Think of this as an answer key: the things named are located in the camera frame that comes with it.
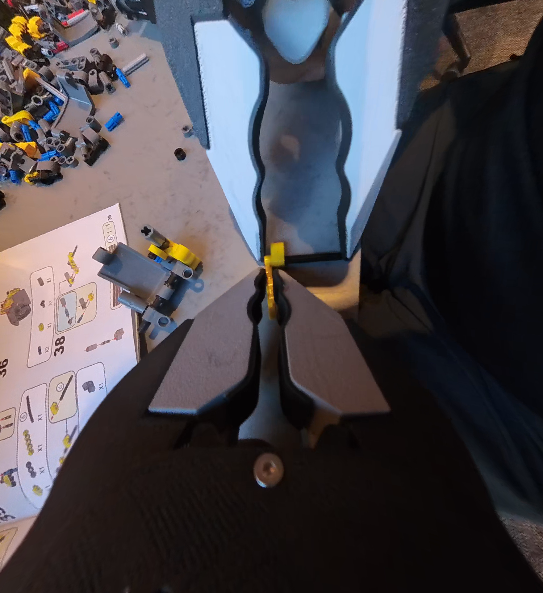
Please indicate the person's black trousers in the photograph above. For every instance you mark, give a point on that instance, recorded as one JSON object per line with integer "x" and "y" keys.
{"x": 401, "y": 231}

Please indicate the yellow thin ridged beam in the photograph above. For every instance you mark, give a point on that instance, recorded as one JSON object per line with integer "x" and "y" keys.
{"x": 271, "y": 296}

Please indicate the black axle rod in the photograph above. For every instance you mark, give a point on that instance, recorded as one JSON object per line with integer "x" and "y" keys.
{"x": 315, "y": 257}

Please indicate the black bushing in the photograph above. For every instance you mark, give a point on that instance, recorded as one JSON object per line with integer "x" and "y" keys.
{"x": 180, "y": 154}

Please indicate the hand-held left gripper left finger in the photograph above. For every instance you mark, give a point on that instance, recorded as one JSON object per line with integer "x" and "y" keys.
{"x": 206, "y": 366}

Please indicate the building instruction booklet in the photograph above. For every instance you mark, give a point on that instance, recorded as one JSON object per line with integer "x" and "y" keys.
{"x": 30, "y": 370}

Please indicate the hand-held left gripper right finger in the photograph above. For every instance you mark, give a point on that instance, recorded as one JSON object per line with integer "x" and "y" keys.
{"x": 336, "y": 366}

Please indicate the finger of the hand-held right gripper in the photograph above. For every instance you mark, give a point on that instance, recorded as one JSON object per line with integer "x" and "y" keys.
{"x": 229, "y": 116}
{"x": 373, "y": 92}

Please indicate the grey yellow brick subassembly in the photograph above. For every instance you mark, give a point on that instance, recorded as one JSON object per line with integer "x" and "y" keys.
{"x": 137, "y": 273}

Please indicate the pile of building bricks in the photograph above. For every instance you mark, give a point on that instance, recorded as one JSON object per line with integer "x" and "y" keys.
{"x": 30, "y": 102}

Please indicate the short light grey axle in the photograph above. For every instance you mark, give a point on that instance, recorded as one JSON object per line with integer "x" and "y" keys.
{"x": 135, "y": 63}

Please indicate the small yellow axle connector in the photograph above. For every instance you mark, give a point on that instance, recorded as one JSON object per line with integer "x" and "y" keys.
{"x": 277, "y": 254}

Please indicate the grey desk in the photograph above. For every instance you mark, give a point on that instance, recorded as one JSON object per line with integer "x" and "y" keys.
{"x": 151, "y": 185}

